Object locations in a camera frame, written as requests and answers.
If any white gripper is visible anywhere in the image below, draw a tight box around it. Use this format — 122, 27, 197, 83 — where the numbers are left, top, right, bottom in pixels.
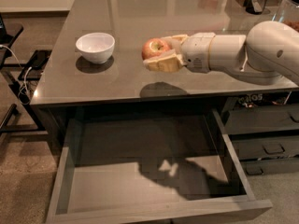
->
143, 33, 216, 73

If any white ceramic bowl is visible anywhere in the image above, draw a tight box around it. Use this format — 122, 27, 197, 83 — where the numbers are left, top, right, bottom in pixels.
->
76, 33, 115, 63

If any grey counter cabinet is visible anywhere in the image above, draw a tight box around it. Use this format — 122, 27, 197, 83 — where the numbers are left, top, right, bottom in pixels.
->
31, 0, 298, 143

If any black side drawer unit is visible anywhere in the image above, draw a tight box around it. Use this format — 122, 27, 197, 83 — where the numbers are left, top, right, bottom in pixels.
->
221, 91, 299, 175

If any white cable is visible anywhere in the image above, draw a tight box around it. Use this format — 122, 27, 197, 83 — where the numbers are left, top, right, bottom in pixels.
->
0, 44, 34, 105

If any open grey top drawer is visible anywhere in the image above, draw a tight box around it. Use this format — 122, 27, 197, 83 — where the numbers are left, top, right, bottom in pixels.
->
46, 111, 272, 224

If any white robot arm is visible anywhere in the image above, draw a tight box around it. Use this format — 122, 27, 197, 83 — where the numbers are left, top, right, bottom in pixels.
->
142, 21, 299, 85

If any glass jar with snacks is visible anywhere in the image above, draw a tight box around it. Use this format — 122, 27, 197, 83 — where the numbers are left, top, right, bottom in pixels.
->
273, 0, 299, 32

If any black phone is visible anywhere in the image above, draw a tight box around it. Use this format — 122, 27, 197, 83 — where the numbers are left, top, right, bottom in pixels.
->
28, 50, 51, 70

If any red apple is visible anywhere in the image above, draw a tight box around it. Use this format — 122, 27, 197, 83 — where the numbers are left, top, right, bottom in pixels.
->
142, 38, 171, 60

